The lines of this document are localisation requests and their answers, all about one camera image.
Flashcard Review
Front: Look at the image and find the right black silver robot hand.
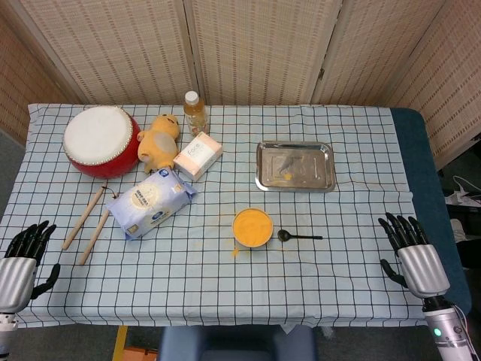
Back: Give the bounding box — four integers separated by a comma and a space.
377, 212, 451, 301

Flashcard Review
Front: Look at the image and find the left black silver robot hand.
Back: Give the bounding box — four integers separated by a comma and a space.
0, 220, 62, 315

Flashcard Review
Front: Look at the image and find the black spoon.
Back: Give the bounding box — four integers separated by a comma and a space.
277, 229, 323, 242

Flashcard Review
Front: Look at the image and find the stainless steel tray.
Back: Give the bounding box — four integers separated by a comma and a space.
255, 141, 337, 193

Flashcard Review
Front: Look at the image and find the off-white bowl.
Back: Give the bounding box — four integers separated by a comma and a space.
231, 208, 274, 250

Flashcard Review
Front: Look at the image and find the wooden drumstick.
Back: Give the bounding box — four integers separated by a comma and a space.
78, 208, 110, 266
61, 186, 107, 251

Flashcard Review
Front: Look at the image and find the dark blue padded table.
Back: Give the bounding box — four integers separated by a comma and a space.
389, 108, 473, 317

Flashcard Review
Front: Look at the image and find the orange box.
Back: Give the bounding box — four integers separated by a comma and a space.
123, 347, 159, 361

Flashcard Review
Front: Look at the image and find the blue tissue pack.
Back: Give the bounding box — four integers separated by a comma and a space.
105, 167, 198, 241

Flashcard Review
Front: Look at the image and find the red drum white skin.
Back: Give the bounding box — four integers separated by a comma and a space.
62, 105, 142, 180

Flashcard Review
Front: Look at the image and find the yellow plush toy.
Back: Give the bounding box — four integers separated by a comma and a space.
136, 114, 180, 174

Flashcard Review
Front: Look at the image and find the checkered light blue tablecloth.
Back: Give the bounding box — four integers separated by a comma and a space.
0, 103, 437, 329

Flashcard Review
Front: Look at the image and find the blue chair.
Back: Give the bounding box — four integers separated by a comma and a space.
157, 325, 319, 361

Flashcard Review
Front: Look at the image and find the pink tissue pack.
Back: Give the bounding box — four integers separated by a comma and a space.
172, 131, 224, 182

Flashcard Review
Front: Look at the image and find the tea bottle white cap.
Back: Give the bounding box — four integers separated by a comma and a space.
183, 90, 210, 137

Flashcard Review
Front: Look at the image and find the woven folding screen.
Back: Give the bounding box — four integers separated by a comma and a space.
0, 0, 481, 170

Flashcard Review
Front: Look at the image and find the white cable clutter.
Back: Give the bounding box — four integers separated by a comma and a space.
445, 174, 481, 208

